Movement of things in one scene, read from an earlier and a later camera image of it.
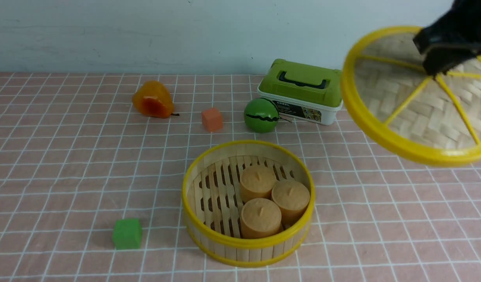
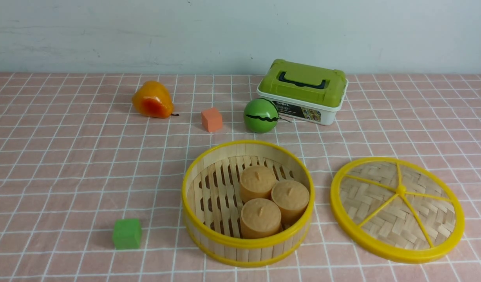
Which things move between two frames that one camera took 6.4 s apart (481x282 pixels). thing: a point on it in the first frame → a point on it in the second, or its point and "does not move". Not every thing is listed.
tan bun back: [257, 182] does not move
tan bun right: [292, 197] does not move
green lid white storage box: [303, 92] does not move
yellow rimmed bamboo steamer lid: [402, 111] → [398, 208]
